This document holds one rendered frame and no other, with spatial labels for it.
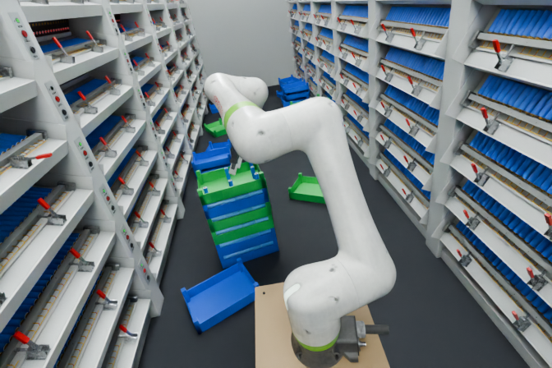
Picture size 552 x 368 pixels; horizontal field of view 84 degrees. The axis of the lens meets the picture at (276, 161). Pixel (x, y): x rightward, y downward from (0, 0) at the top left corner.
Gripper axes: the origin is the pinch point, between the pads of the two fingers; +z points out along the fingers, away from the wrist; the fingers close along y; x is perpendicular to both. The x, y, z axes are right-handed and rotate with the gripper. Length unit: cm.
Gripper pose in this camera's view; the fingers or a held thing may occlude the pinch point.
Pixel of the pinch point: (235, 164)
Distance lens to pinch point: 134.6
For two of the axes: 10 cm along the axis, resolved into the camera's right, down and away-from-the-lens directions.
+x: -9.3, -3.6, 0.6
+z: -2.7, 7.9, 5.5
